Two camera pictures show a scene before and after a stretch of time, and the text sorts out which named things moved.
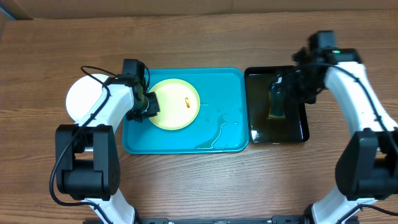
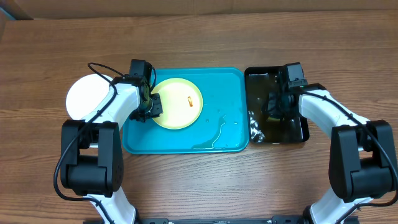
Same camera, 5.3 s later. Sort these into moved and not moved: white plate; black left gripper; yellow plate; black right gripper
Moved: black right gripper
Not moved: white plate; yellow plate; black left gripper
